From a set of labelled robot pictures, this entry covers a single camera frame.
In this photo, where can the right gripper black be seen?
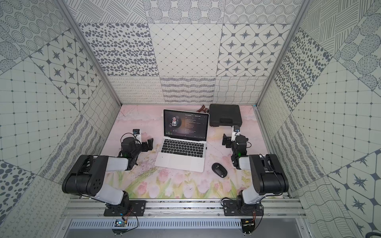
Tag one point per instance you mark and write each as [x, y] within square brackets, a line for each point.
[228, 139]

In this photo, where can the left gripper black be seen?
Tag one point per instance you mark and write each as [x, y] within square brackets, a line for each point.
[144, 145]

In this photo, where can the black wireless mouse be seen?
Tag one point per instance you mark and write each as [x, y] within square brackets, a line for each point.
[219, 170]

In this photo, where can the silver laptop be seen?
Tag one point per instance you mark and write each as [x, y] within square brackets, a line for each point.
[184, 141]

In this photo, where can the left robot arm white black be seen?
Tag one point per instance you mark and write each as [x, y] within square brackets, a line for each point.
[86, 178]

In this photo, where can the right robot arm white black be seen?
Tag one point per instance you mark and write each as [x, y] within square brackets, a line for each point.
[268, 178]

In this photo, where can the black plastic tool case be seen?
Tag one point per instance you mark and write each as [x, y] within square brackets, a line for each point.
[224, 115]

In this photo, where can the small red brown object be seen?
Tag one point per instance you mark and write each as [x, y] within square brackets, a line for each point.
[203, 109]

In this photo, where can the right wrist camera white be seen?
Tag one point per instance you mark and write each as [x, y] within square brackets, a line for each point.
[235, 132]

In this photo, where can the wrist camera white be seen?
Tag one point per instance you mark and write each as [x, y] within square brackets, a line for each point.
[137, 134]
[235, 132]

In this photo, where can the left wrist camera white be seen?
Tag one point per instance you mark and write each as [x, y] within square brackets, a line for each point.
[137, 134]

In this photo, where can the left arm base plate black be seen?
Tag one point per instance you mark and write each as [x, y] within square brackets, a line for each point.
[134, 207]

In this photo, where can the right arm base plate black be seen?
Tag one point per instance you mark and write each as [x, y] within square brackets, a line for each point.
[235, 208]

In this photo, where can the aluminium mounting rail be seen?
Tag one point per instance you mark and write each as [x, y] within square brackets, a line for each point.
[185, 208]

